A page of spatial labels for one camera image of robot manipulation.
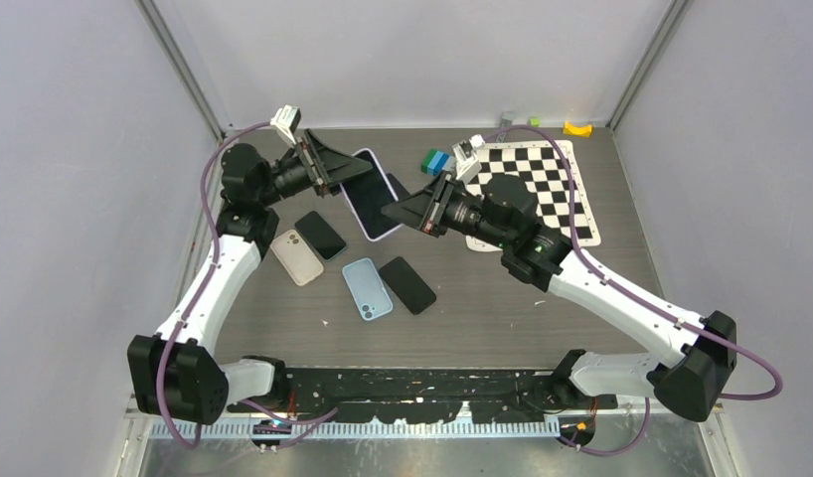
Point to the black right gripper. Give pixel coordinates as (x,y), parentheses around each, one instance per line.
(416,210)

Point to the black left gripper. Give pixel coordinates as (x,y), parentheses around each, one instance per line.
(325,167)

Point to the lilac phone case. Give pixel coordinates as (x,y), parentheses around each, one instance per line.
(367,194)

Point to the dark phone face up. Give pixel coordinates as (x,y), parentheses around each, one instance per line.
(318,233)

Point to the cream cased phone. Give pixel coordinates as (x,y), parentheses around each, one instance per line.
(298,259)

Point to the black phone face up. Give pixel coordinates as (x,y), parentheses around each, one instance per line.
(407,285)

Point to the light blue phone face up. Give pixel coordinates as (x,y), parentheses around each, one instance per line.
(367,289)

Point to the teal phone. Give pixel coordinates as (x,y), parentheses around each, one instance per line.
(400,190)

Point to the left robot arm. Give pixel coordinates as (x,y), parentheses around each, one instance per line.
(173,371)

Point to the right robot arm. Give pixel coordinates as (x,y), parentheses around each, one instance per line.
(687,359)

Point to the green blue block stack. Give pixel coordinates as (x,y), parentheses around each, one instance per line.
(435,162)

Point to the black white chessboard mat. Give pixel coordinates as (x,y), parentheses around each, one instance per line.
(552,175)

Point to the yellow curved toy piece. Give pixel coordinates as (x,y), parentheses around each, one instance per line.
(583,131)

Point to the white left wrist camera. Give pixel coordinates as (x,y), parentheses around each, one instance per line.
(285,122)

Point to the grey metal bracket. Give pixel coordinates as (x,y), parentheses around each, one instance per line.
(507,118)

